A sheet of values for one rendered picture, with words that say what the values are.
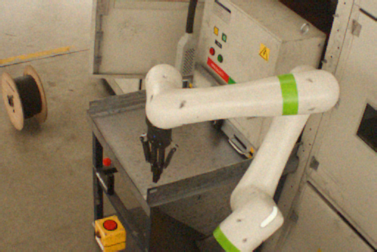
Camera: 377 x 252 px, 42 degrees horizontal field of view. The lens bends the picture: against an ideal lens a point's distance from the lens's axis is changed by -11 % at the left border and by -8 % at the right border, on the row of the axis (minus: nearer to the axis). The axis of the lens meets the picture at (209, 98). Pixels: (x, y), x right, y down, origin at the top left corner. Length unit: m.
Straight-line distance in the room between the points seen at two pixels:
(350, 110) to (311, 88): 0.46
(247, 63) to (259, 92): 0.59
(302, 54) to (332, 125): 0.28
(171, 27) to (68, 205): 1.21
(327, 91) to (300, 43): 0.47
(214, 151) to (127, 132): 0.36
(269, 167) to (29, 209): 1.72
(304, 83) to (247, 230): 0.44
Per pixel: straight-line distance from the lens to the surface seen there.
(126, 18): 2.40
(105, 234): 1.70
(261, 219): 1.51
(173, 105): 1.42
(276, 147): 1.64
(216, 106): 1.42
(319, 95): 1.46
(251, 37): 1.97
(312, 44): 1.95
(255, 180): 1.66
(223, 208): 2.15
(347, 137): 1.93
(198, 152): 2.13
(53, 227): 2.92
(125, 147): 2.11
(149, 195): 1.88
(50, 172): 3.24
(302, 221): 2.28
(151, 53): 2.50
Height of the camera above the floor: 2.19
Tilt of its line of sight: 33 degrees down
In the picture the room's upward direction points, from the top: 10 degrees clockwise
